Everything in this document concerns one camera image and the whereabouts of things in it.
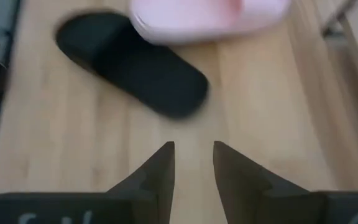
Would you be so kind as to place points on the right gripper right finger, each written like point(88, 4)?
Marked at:
point(244, 186)

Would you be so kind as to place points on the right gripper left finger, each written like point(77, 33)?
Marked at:
point(154, 186)

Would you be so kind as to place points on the pink slide sandal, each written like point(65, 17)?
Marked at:
point(197, 18)

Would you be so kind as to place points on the black slide sandal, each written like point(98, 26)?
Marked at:
point(141, 71)

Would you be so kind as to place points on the wooden shelf with black frame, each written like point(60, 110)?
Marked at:
point(337, 18)

